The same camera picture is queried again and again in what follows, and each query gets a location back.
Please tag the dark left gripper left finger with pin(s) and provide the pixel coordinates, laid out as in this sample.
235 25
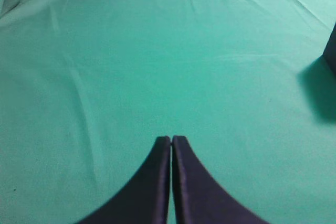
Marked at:
145 197

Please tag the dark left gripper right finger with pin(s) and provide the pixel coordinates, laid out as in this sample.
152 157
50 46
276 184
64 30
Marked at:
198 198

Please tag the dark blue cube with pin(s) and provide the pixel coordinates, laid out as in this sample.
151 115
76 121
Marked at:
329 53

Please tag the green table cloth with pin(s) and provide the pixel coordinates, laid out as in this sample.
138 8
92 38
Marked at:
87 86

